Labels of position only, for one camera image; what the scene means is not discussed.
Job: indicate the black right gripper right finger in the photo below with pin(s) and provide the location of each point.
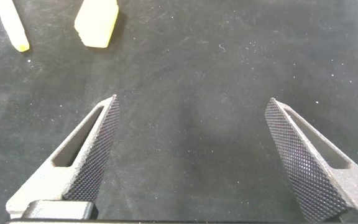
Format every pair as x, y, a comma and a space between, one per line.
309, 174

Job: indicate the yellow butter block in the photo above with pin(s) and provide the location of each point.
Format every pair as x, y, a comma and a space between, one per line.
96, 25

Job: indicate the white marker pen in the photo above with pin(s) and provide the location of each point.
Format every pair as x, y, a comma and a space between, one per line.
11, 25

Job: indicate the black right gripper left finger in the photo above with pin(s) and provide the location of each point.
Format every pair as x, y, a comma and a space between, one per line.
73, 174

